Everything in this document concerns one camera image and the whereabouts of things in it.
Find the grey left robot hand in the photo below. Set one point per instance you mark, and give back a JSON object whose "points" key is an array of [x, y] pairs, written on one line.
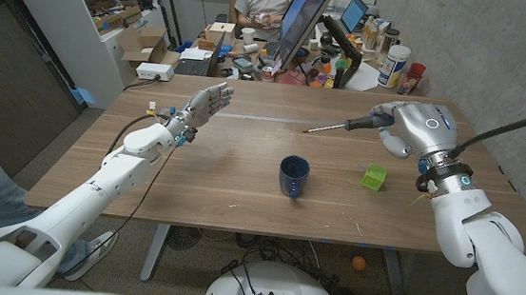
{"points": [[202, 106]]}

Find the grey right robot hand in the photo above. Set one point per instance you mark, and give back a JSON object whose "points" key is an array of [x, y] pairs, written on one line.
{"points": [[427, 128]]}

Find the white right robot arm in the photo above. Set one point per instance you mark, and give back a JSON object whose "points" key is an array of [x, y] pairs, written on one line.
{"points": [[487, 253]]}

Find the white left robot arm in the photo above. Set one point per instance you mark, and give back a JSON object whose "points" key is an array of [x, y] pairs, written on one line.
{"points": [[81, 203]]}

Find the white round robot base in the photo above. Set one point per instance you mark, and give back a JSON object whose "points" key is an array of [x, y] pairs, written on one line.
{"points": [[275, 282]]}

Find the green block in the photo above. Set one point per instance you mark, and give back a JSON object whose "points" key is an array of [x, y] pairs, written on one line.
{"points": [[375, 177]]}

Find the white paper cup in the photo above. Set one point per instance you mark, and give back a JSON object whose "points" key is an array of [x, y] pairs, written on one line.
{"points": [[248, 35]]}

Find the dark blue cup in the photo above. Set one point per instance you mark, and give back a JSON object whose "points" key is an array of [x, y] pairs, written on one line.
{"points": [[293, 181]]}

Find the black open laptop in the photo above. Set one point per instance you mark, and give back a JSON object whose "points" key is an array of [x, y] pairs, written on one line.
{"points": [[193, 66]]}

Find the white power box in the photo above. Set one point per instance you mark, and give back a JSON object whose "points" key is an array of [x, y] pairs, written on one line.
{"points": [[155, 71]]}

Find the white canister blue label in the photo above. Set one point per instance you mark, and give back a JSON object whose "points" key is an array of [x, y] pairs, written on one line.
{"points": [[393, 65]]}

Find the soda can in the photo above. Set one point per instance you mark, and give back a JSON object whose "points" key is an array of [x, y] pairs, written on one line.
{"points": [[267, 74]]}

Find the open cardboard box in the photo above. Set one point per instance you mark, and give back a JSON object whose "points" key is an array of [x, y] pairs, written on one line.
{"points": [[145, 46]]}

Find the large tilted computer monitor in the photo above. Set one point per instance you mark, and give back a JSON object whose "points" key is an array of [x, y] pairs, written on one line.
{"points": [[303, 17]]}

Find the small open laptop blue screen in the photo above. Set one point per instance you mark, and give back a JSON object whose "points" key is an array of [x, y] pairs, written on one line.
{"points": [[353, 13]]}

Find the orange ball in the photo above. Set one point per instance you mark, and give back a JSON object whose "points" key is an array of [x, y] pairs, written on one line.
{"points": [[359, 263]]}

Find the grey table leg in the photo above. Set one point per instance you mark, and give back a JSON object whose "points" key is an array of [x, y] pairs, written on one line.
{"points": [[154, 252], [395, 278]]}

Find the white shelf unit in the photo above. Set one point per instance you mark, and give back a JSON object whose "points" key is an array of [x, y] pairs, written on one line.
{"points": [[64, 20]]}

